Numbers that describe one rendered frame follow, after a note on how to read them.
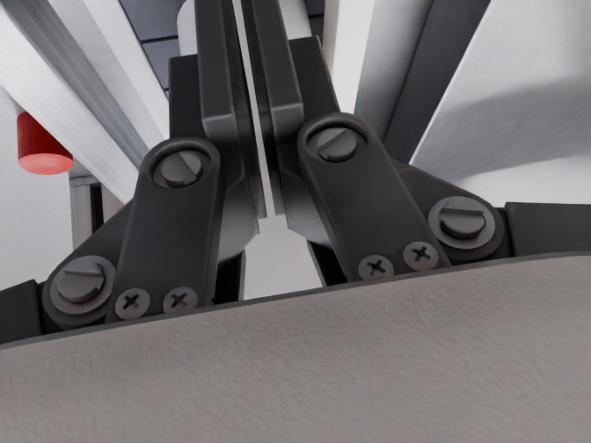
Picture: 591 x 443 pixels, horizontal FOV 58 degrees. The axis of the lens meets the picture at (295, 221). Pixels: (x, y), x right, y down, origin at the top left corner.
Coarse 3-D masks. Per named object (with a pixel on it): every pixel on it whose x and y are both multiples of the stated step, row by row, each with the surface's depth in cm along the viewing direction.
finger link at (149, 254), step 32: (160, 160) 8; (192, 160) 8; (160, 192) 8; (192, 192) 8; (224, 192) 8; (128, 224) 7; (160, 224) 7; (192, 224) 7; (128, 256) 7; (160, 256) 7; (192, 256) 7; (128, 288) 7; (160, 288) 7; (192, 288) 7; (224, 288) 9
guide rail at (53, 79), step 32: (0, 0) 8; (32, 0) 9; (0, 32) 8; (32, 32) 9; (64, 32) 10; (0, 64) 9; (32, 64) 9; (64, 64) 10; (32, 96) 10; (64, 96) 10; (96, 96) 12; (64, 128) 12; (96, 128) 12; (128, 128) 14; (96, 160) 13; (128, 160) 14; (128, 192) 16
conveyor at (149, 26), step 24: (120, 0) 20; (144, 0) 20; (168, 0) 20; (312, 0) 21; (144, 24) 21; (168, 24) 21; (312, 24) 23; (144, 48) 22; (168, 48) 23; (168, 96) 26
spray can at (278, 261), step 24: (192, 0) 19; (288, 0) 19; (192, 24) 19; (240, 24) 18; (288, 24) 19; (192, 48) 19; (264, 168) 17; (264, 192) 16; (264, 240) 16; (288, 240) 16; (264, 264) 16; (288, 264) 16; (312, 264) 16; (264, 288) 16; (288, 288) 16
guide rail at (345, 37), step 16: (336, 0) 17; (352, 0) 16; (368, 0) 16; (336, 16) 17; (352, 16) 17; (368, 16) 17; (336, 32) 18; (352, 32) 18; (336, 48) 19; (352, 48) 19; (336, 64) 20; (352, 64) 20; (336, 80) 21; (352, 80) 21; (352, 96) 22; (352, 112) 24
